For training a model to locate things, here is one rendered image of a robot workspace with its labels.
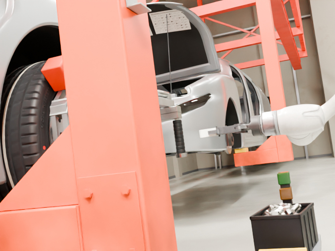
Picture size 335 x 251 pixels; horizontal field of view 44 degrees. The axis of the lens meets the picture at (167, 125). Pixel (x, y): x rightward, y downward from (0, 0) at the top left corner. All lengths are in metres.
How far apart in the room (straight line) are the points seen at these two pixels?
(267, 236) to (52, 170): 0.60
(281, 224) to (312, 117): 0.45
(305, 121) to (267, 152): 3.55
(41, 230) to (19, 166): 0.40
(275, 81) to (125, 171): 4.26
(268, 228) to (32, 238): 0.61
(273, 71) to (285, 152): 0.95
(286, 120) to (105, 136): 0.77
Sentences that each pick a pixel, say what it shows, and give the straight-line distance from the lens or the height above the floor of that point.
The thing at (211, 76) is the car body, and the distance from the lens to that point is 4.32.
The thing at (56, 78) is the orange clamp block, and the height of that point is 1.05.
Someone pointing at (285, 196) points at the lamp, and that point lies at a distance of 1.42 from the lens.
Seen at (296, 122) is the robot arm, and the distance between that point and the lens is 1.48.
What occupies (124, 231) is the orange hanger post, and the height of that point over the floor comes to 0.62.
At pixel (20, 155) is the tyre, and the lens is 1.35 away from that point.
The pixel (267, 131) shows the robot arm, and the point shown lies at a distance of 1.51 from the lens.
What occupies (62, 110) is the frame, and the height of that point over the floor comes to 0.94.
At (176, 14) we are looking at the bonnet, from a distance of 4.75.
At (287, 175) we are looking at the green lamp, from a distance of 1.41.
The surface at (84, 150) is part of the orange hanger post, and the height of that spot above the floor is 0.80.
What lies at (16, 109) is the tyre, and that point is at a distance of 1.38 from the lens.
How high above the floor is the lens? 0.76
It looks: 4 degrees up
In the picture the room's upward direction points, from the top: 7 degrees counter-clockwise
